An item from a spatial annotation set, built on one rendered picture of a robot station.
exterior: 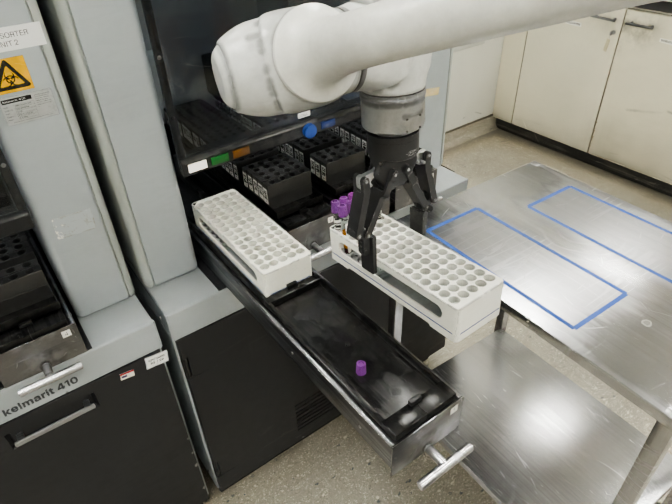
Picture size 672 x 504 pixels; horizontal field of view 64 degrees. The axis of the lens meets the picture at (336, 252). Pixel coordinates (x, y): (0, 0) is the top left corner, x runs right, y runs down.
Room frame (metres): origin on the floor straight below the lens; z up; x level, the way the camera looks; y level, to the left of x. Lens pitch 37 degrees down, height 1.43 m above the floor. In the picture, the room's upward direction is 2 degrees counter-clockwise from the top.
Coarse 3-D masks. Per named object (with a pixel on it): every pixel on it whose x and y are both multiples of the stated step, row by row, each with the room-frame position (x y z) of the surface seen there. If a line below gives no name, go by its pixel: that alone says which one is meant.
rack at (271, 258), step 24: (216, 216) 0.89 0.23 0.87; (240, 216) 0.89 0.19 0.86; (264, 216) 0.88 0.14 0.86; (216, 240) 0.86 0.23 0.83; (240, 240) 0.81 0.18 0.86; (264, 240) 0.81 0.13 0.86; (288, 240) 0.80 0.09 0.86; (240, 264) 0.78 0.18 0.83; (264, 264) 0.73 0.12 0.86; (288, 264) 0.73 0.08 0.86; (264, 288) 0.70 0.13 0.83
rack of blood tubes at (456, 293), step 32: (384, 224) 0.76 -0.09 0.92; (352, 256) 0.74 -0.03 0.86; (384, 256) 0.68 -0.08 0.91; (416, 256) 0.67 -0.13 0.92; (448, 256) 0.66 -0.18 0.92; (384, 288) 0.65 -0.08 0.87; (416, 288) 0.59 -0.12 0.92; (448, 288) 0.58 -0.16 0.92; (480, 288) 0.57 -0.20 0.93; (448, 320) 0.54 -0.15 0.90
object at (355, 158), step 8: (344, 152) 1.12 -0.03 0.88; (352, 152) 1.11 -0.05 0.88; (360, 152) 1.12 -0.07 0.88; (328, 160) 1.09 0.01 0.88; (336, 160) 1.08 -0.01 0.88; (344, 160) 1.09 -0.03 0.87; (352, 160) 1.10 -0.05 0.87; (360, 160) 1.12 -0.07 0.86; (328, 168) 1.07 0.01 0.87; (336, 168) 1.08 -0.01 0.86; (344, 168) 1.09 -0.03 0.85; (352, 168) 1.10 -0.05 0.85; (360, 168) 1.12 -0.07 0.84; (328, 176) 1.06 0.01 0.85; (336, 176) 1.08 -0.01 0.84; (344, 176) 1.09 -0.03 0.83; (352, 176) 1.10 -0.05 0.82
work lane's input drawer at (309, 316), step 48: (192, 240) 0.92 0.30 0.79; (240, 288) 0.74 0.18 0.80; (288, 288) 0.72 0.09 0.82; (336, 288) 0.73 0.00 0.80; (288, 336) 0.61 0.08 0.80; (336, 336) 0.61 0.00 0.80; (384, 336) 0.60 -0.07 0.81; (336, 384) 0.51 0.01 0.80; (384, 384) 0.51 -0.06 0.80; (432, 384) 0.51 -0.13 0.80; (384, 432) 0.43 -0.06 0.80; (432, 432) 0.45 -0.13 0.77; (432, 480) 0.39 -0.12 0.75
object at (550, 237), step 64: (512, 192) 1.01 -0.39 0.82; (576, 192) 1.00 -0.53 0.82; (512, 256) 0.78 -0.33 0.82; (576, 256) 0.77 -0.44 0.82; (640, 256) 0.77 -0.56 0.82; (576, 320) 0.61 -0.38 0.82; (640, 320) 0.60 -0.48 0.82; (512, 384) 0.92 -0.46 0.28; (576, 384) 0.91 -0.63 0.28; (640, 384) 0.48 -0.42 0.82; (448, 448) 0.74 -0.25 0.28; (512, 448) 0.73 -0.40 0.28; (576, 448) 0.72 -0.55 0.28; (640, 448) 0.72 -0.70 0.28
